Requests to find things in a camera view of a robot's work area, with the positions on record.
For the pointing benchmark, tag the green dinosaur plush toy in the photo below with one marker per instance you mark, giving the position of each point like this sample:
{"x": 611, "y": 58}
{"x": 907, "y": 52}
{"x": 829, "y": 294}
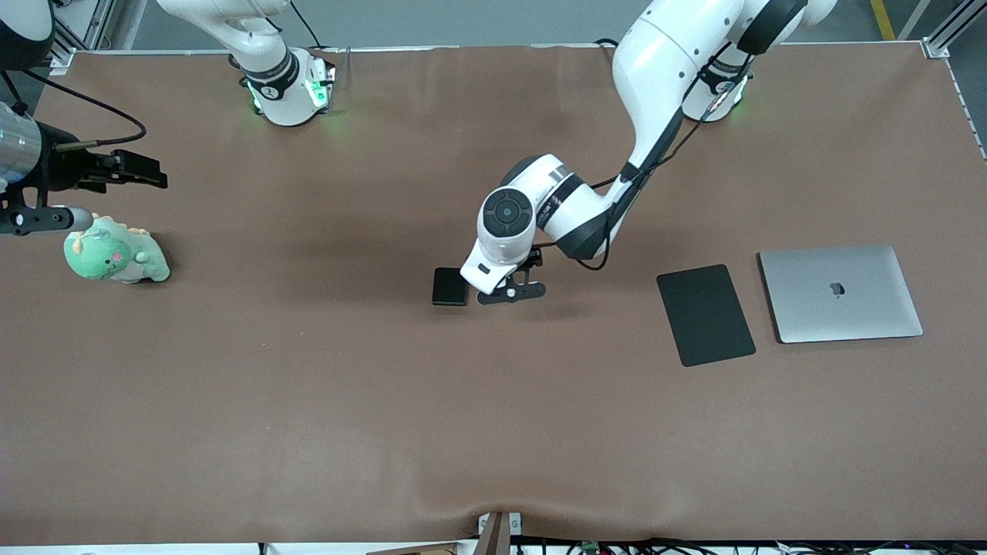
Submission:
{"x": 108, "y": 254}

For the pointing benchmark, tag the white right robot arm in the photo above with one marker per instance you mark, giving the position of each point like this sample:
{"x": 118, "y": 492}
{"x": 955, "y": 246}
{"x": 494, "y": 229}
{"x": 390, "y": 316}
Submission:
{"x": 285, "y": 100}

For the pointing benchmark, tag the black phone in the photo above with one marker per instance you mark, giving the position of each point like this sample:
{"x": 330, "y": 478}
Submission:
{"x": 447, "y": 287}

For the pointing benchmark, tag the silver laptop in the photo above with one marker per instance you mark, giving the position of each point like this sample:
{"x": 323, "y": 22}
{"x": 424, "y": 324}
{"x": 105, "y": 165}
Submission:
{"x": 840, "y": 297}

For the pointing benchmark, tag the aluminium frame profile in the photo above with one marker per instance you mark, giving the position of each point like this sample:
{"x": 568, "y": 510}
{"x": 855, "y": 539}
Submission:
{"x": 944, "y": 35}
{"x": 65, "y": 48}

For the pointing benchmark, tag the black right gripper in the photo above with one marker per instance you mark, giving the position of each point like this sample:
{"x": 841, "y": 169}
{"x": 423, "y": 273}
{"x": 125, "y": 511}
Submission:
{"x": 62, "y": 164}

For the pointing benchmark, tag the black mouse pad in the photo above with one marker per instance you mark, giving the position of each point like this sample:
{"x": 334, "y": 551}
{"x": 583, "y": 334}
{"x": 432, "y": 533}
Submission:
{"x": 705, "y": 314}

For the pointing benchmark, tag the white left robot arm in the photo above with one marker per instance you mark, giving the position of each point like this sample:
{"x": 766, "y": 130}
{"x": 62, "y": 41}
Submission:
{"x": 663, "y": 69}

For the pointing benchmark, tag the metal table edge clamp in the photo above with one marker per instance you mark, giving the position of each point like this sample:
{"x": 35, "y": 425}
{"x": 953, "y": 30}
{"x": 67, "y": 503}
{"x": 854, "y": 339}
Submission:
{"x": 493, "y": 536}

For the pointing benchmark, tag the brown table mat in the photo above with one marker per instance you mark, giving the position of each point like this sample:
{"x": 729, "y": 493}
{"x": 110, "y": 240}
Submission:
{"x": 493, "y": 424}

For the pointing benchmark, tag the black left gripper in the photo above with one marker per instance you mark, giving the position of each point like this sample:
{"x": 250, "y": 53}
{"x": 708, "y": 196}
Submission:
{"x": 535, "y": 260}

